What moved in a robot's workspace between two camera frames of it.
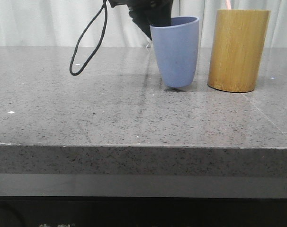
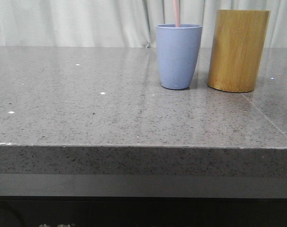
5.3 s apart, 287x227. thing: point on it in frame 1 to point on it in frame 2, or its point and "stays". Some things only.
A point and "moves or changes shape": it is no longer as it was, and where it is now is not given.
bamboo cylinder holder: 237,49 stays
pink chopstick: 228,4 to 176,12
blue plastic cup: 176,46 moves or changes shape
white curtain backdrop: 64,22 stays
